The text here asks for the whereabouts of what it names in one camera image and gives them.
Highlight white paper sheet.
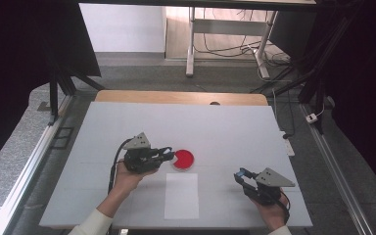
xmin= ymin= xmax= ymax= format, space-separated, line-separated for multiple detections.
xmin=164 ymin=172 xmax=200 ymax=220

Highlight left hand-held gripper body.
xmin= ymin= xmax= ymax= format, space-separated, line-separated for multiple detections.
xmin=122 ymin=131 xmax=161 ymax=174

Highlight white desk frame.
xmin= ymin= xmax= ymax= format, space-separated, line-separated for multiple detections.
xmin=185 ymin=6 xmax=279 ymax=80

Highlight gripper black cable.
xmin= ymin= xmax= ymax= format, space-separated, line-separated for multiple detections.
xmin=277 ymin=190 xmax=291 ymax=226
xmin=107 ymin=138 xmax=134 ymax=235

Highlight person's left hand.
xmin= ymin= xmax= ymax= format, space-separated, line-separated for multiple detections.
xmin=113 ymin=159 xmax=160 ymax=197

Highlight person's right hand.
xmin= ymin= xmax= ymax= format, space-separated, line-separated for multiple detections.
xmin=251 ymin=198 xmax=290 ymax=233

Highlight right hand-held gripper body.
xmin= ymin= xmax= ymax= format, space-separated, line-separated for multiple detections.
xmin=246 ymin=166 xmax=297 ymax=207

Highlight wooden table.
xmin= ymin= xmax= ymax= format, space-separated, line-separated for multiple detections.
xmin=94 ymin=89 xmax=269 ymax=107

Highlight white cable on floor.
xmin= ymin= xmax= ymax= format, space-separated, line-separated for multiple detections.
xmin=241 ymin=43 xmax=292 ymax=83

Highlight round red dish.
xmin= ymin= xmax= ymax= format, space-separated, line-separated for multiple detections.
xmin=171 ymin=149 xmax=196 ymax=171

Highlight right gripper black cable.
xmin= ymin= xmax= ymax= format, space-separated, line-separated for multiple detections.
xmin=277 ymin=190 xmax=291 ymax=226

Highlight aluminium floor rail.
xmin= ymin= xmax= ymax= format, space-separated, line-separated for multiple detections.
xmin=0 ymin=94 xmax=76 ymax=235
xmin=299 ymin=103 xmax=376 ymax=235

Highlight dark cabinet panel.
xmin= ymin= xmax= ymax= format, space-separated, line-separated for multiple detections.
xmin=268 ymin=10 xmax=317 ymax=61

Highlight white table cover board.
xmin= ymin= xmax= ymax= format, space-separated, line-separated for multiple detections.
xmin=38 ymin=101 xmax=313 ymax=229

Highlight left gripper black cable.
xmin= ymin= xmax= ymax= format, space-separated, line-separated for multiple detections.
xmin=107 ymin=138 xmax=134 ymax=235

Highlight black plug with cable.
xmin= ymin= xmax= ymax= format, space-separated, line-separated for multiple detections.
xmin=272 ymin=87 xmax=297 ymax=140

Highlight black cable under desk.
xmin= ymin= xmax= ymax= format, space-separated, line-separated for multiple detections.
xmin=194 ymin=8 xmax=266 ymax=59

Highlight black metal stand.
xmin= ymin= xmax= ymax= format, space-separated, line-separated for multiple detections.
xmin=250 ymin=13 xmax=349 ymax=135
xmin=41 ymin=42 xmax=106 ymax=126

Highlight black curtain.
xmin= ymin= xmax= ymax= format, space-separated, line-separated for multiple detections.
xmin=302 ymin=0 xmax=376 ymax=204
xmin=0 ymin=0 xmax=103 ymax=175

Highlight white power strip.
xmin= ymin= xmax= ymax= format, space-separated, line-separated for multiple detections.
xmin=279 ymin=130 xmax=296 ymax=158

